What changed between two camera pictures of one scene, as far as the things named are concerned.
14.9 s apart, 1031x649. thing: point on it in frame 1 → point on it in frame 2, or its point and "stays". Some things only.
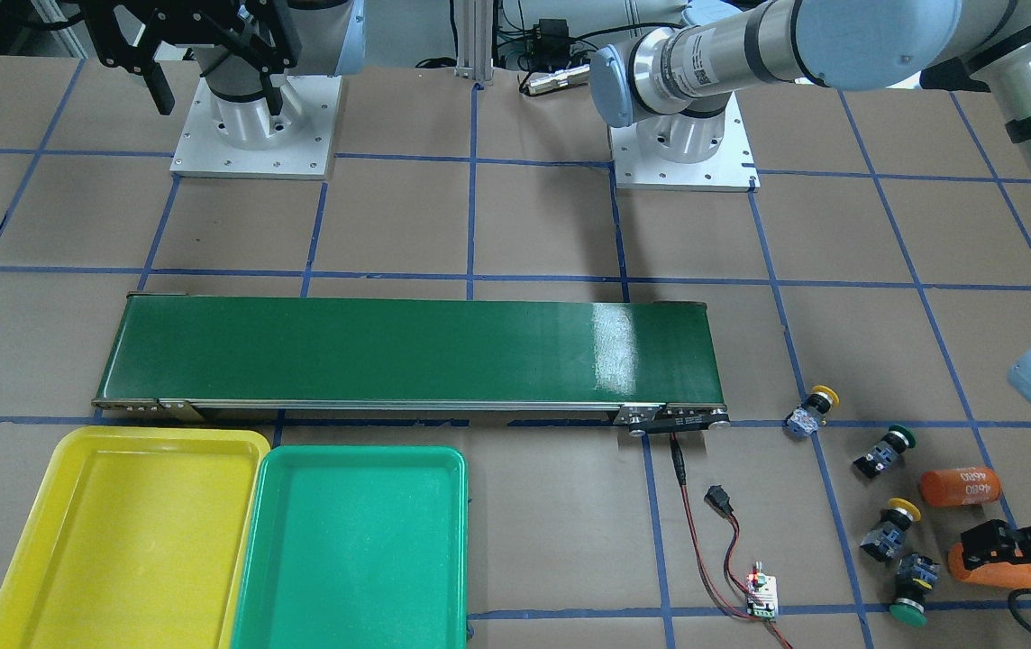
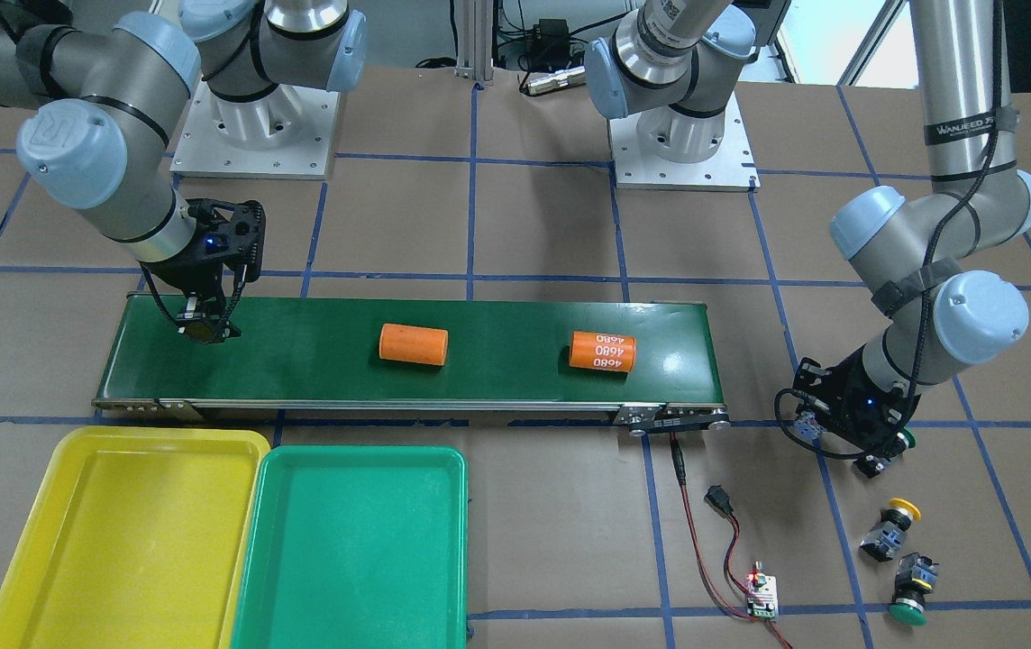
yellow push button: (884, 541) stays
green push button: (916, 575) stays
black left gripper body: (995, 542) → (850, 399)
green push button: (886, 454) stays
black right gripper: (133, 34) → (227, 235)
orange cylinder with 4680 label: (959, 486) → (600, 351)
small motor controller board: (762, 597) stays
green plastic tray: (357, 547) stays
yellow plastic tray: (136, 540) stays
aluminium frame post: (474, 41) stays
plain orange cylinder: (999, 574) → (413, 344)
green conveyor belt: (185, 354) stays
